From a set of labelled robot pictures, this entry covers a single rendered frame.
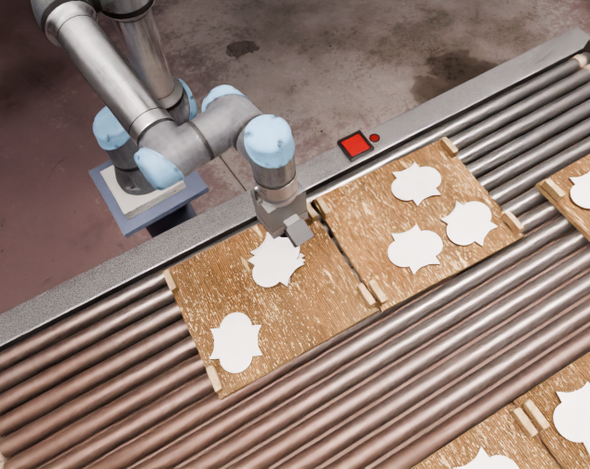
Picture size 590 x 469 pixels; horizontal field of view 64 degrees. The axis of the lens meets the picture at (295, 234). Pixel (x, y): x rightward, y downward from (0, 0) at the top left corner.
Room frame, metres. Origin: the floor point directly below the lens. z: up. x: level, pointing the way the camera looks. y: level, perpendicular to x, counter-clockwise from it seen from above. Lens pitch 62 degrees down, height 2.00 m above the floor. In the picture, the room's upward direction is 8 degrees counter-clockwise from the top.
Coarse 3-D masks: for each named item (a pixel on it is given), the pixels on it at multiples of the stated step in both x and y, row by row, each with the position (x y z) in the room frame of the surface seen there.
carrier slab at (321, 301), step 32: (320, 224) 0.59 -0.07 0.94; (224, 256) 0.53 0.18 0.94; (320, 256) 0.50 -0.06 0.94; (192, 288) 0.46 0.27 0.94; (224, 288) 0.44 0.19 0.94; (256, 288) 0.43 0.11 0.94; (288, 288) 0.42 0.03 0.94; (320, 288) 0.41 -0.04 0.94; (352, 288) 0.40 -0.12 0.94; (192, 320) 0.38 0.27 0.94; (256, 320) 0.35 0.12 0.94; (288, 320) 0.34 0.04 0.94; (320, 320) 0.33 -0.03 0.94; (352, 320) 0.32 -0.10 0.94; (288, 352) 0.27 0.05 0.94; (224, 384) 0.22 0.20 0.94
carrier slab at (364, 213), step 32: (416, 160) 0.74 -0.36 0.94; (448, 160) 0.73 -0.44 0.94; (352, 192) 0.67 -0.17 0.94; (384, 192) 0.66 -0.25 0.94; (448, 192) 0.63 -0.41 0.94; (480, 192) 0.62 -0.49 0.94; (352, 224) 0.57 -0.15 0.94; (384, 224) 0.56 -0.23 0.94; (352, 256) 0.49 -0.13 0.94; (384, 256) 0.47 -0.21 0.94; (448, 256) 0.45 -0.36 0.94; (480, 256) 0.44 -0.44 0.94; (384, 288) 0.39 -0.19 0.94; (416, 288) 0.38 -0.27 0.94
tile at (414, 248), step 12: (396, 240) 0.51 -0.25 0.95; (408, 240) 0.50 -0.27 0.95; (420, 240) 0.50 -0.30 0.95; (432, 240) 0.49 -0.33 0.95; (396, 252) 0.47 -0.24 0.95; (408, 252) 0.47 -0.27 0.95; (420, 252) 0.47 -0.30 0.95; (432, 252) 0.46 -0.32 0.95; (396, 264) 0.44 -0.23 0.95; (408, 264) 0.44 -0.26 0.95; (420, 264) 0.44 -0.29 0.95; (432, 264) 0.43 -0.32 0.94
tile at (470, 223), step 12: (456, 204) 0.59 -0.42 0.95; (468, 204) 0.58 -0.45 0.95; (480, 204) 0.58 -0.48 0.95; (456, 216) 0.55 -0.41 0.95; (468, 216) 0.55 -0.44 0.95; (480, 216) 0.54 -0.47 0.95; (456, 228) 0.52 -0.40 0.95; (468, 228) 0.51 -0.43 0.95; (480, 228) 0.51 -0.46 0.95; (492, 228) 0.51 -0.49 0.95; (456, 240) 0.49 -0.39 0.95; (468, 240) 0.48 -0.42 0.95; (480, 240) 0.48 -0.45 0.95
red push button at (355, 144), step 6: (354, 138) 0.85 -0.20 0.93; (360, 138) 0.85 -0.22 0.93; (342, 144) 0.84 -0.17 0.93; (348, 144) 0.83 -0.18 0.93; (354, 144) 0.83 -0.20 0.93; (360, 144) 0.83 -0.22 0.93; (366, 144) 0.83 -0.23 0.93; (348, 150) 0.81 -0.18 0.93; (354, 150) 0.81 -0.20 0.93; (360, 150) 0.81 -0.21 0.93
